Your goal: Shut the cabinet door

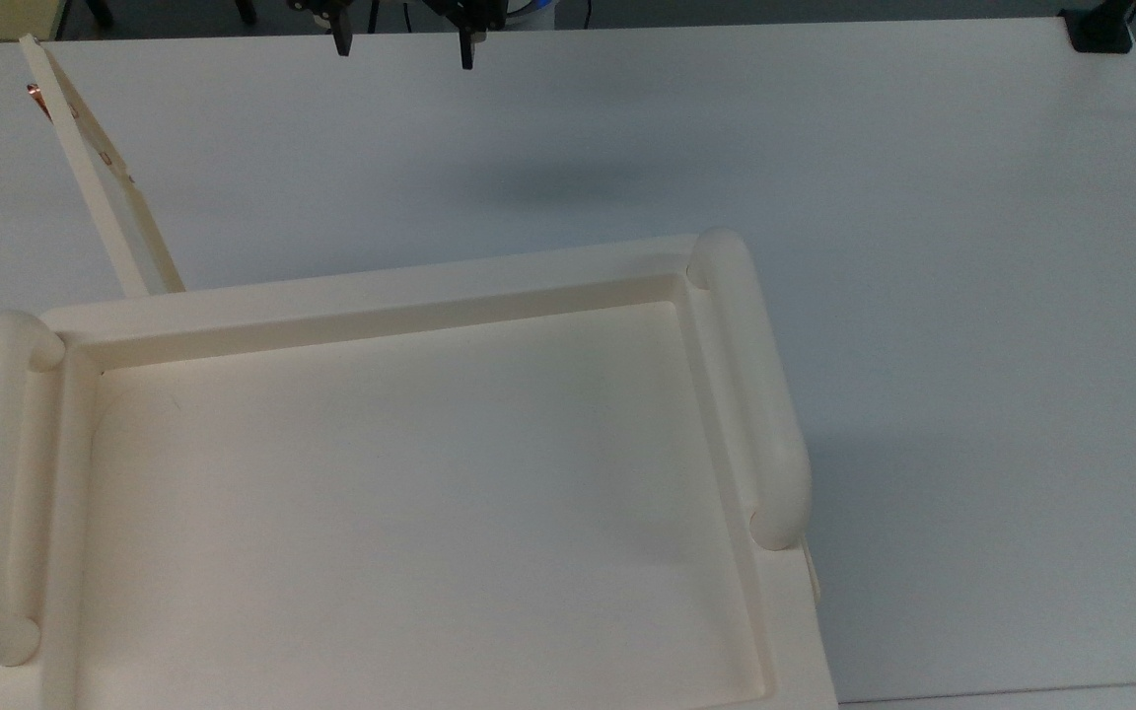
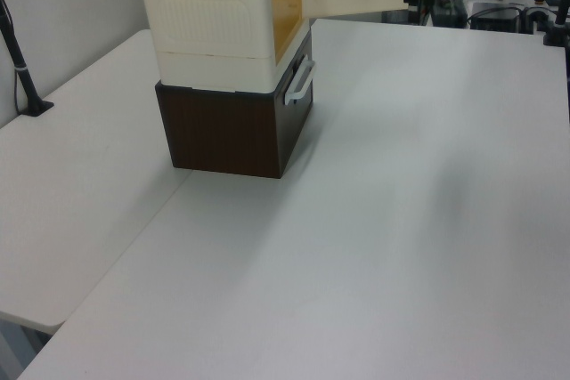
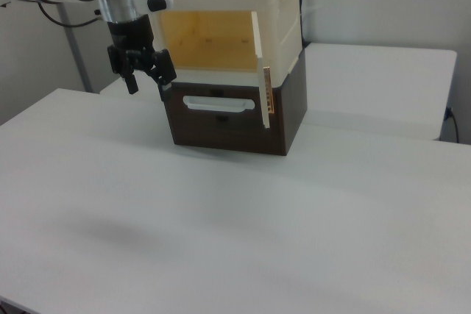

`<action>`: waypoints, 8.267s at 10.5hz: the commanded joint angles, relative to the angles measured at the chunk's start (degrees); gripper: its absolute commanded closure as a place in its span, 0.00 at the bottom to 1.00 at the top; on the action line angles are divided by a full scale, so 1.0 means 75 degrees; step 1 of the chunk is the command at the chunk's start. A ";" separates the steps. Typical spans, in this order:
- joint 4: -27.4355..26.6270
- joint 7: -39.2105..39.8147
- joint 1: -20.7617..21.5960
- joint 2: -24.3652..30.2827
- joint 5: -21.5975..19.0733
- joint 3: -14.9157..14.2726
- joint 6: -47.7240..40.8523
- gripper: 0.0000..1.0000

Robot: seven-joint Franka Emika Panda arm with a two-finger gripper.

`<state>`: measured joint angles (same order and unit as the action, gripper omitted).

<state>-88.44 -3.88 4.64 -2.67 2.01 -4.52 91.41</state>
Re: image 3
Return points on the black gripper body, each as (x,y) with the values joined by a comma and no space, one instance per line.
(129,36)

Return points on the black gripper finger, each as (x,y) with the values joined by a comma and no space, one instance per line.
(162,69)
(123,67)

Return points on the cream plastic cabinet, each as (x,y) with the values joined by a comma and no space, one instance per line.
(235,21)

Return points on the cream cabinet door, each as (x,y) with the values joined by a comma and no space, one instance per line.
(263,82)

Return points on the dark brown wooden drawer box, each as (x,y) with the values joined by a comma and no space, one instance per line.
(279,115)

